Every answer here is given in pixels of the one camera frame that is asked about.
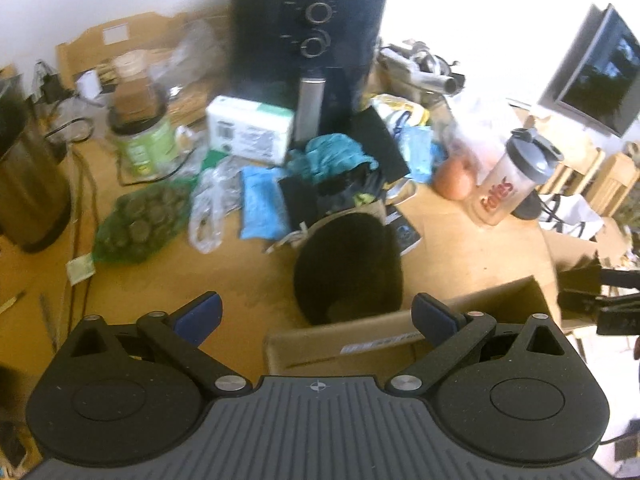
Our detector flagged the stainless steel electric kettle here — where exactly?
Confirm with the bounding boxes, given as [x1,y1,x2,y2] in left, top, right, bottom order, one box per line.
[0,78,72,252]

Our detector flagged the open cardboard box at wall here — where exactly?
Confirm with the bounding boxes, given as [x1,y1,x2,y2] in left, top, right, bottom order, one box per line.
[55,12,229,126]

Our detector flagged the clear plastic bag with cables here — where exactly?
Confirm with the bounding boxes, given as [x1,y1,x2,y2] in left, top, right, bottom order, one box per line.
[188,156,248,255]

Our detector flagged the teal bath loofah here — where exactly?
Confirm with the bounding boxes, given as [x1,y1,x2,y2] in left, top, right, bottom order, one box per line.
[285,133,380,184]

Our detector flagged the green label supplement jar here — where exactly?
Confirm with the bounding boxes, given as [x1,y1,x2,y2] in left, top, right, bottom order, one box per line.
[107,104,179,178]

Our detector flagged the light blue wipes pack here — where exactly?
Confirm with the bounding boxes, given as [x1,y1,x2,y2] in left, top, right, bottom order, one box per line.
[240,166,291,240]

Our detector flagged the green net bag of nuts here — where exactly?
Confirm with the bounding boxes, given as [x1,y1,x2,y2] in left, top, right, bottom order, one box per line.
[92,179,194,263]

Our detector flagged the clear shaker bottle grey lid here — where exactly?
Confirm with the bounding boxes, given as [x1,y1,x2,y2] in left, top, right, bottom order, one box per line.
[468,128,564,226]

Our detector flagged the yellow wipes pack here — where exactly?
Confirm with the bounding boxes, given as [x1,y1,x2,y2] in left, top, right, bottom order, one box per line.
[369,93,431,129]

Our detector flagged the white rectangular product box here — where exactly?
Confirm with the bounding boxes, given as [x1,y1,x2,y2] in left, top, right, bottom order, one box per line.
[205,96,295,166]

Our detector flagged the small tea bag packet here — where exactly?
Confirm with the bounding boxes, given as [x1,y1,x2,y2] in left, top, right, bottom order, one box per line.
[65,252,96,286]

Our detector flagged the black fuzzy hat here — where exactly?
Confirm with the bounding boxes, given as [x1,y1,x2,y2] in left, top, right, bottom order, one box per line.
[293,212,404,326]

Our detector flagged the brown cardboard box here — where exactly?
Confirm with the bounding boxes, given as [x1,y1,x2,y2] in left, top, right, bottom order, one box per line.
[264,275,561,382]

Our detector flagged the black patterned gloves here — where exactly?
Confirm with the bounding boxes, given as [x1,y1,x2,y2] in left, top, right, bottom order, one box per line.
[278,162,386,230]

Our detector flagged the metal tools pile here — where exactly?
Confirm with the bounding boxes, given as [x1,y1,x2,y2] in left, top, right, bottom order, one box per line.
[376,41,465,104]

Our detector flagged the blue face mask pack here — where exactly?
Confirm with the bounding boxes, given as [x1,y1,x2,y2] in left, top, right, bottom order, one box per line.
[398,126,448,184]

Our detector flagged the wooden chair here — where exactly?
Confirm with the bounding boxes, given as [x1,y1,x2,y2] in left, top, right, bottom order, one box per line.
[537,145,639,217]

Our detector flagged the red apple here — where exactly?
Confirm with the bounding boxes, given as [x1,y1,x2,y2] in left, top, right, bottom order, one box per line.
[433,156,476,202]

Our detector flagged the wall mounted television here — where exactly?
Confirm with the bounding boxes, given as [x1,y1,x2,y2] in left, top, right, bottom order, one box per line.
[538,4,639,138]

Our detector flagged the brown spice bottle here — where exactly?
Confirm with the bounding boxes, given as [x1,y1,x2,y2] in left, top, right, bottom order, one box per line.
[113,49,160,124]

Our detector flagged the black air fryer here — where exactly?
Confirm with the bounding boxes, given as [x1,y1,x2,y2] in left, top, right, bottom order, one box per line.
[229,0,386,133]

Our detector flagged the black round stand base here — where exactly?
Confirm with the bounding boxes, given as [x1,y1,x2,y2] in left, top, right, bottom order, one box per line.
[511,191,544,220]

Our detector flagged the black power cable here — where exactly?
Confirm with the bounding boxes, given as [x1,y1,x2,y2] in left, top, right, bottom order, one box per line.
[34,58,101,340]

